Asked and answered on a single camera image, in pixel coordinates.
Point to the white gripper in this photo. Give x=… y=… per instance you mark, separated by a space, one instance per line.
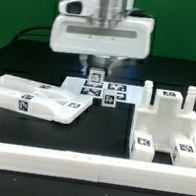
x=129 y=38

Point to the white chair seat part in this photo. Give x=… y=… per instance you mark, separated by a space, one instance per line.
x=169 y=115

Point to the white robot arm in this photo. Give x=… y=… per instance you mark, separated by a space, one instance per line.
x=108 y=13

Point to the white flat chair panel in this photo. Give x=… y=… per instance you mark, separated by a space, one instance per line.
x=67 y=105

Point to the white chair back long part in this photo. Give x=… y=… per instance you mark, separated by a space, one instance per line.
x=25 y=103

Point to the white marker sheet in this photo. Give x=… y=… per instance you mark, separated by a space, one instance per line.
x=125 y=93

